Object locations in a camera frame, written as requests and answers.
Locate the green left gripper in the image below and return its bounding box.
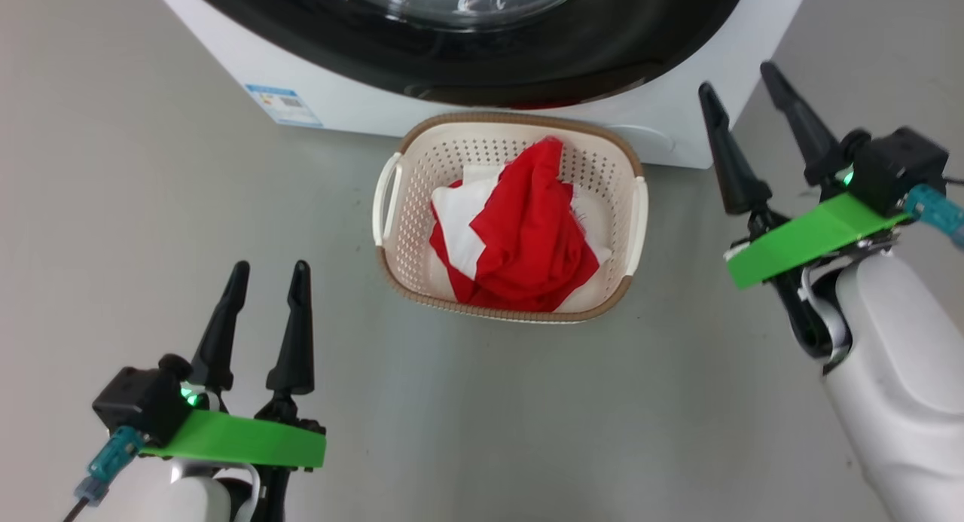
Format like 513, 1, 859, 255
139, 260, 327, 522

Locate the blue energy label sticker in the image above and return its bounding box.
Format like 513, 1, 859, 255
245, 84, 323, 127

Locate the teal plug left cable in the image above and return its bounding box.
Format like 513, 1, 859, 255
62, 426, 144, 522

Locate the red and white garment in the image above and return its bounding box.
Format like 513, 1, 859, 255
429, 136, 603, 313

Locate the white washing machine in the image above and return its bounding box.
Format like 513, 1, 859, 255
147, 0, 814, 169

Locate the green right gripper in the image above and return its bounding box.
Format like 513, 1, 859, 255
698, 61, 912, 361

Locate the teal plug right cable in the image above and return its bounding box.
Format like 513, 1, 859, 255
904, 183, 964, 250

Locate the cream perforated laundry basket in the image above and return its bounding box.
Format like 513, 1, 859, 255
372, 112, 648, 324

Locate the teal plug cable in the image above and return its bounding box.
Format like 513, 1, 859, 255
904, 183, 964, 250
62, 426, 144, 522

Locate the washing machine door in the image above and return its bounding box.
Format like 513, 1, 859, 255
177, 0, 752, 108

